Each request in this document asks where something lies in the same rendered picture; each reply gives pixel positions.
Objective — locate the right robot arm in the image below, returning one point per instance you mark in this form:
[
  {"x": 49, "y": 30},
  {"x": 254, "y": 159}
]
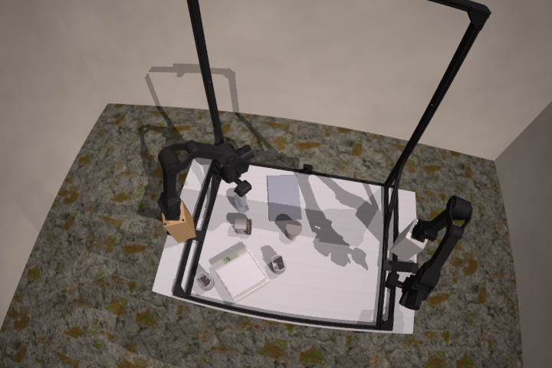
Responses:
[{"x": 224, "y": 154}]

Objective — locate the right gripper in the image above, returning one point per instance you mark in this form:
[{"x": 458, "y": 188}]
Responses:
[{"x": 242, "y": 186}]

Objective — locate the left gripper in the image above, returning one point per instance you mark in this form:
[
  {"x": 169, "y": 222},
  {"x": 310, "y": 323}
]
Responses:
[{"x": 392, "y": 282}]

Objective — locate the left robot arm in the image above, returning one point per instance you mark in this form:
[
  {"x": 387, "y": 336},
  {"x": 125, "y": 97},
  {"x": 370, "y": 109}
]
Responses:
[{"x": 430, "y": 272}]

